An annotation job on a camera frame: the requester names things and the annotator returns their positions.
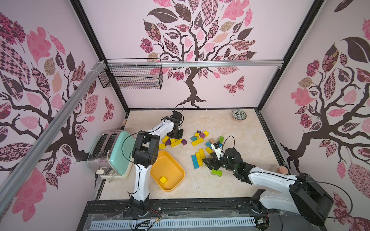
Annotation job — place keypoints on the teal long block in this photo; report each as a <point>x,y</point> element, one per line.
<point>195,161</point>

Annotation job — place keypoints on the teal small block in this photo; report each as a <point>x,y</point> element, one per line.
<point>208,144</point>

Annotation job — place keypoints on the white cable duct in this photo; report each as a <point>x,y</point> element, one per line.
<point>171,223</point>

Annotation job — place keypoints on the yellow plastic tray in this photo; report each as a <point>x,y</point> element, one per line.
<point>167,166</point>

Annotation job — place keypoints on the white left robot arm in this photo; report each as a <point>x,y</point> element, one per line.
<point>145,153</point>

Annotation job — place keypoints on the green block lower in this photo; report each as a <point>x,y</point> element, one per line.
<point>217,172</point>

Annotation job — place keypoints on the yellow cube block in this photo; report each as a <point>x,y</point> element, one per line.
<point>176,143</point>

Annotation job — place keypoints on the black wire basket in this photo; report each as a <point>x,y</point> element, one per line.
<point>132,73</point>

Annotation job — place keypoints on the green block upper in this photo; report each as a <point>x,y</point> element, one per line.
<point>221,139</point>

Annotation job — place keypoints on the mint green toaster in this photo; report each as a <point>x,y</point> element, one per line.
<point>110,157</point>

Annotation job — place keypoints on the yellow rectangular block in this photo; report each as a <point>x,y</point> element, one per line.
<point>165,139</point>

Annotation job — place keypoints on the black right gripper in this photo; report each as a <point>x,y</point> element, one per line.
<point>219,161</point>

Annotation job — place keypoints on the green block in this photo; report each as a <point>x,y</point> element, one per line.
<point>221,139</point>
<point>217,172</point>

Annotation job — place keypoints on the patterned ceramic bowl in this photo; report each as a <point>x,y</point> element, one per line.
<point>239,115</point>

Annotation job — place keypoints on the aluminium frame rail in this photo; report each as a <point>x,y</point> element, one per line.
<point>16,179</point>

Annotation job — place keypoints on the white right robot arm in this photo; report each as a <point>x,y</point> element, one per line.
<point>299,194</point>

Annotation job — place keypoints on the long yellow block upper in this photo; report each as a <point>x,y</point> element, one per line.
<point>197,142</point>

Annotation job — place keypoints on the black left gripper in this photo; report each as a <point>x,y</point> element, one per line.
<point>179,136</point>

